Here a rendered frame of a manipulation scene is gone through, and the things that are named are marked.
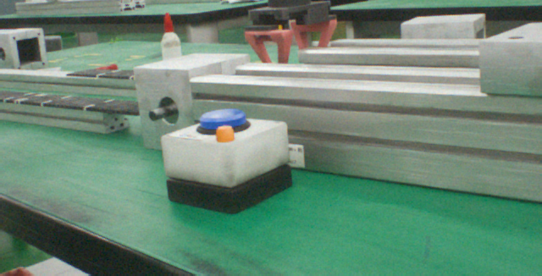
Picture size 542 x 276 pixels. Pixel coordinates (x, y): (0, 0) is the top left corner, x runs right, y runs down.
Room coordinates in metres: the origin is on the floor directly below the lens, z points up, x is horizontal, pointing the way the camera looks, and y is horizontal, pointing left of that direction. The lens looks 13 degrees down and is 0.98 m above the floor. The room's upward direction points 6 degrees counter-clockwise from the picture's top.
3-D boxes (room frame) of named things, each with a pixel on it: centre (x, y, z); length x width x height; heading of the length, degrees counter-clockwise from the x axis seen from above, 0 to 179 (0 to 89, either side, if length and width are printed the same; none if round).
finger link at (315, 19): (0.97, -0.07, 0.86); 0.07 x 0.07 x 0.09; 49
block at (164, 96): (0.79, 0.08, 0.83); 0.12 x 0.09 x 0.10; 139
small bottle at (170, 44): (1.39, 0.16, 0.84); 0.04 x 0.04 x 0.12
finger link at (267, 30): (0.93, -0.03, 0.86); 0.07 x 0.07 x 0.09; 49
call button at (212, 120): (0.60, 0.03, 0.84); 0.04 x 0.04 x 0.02
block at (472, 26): (0.99, -0.26, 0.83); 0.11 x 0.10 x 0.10; 152
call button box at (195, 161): (0.60, 0.03, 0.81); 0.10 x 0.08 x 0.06; 139
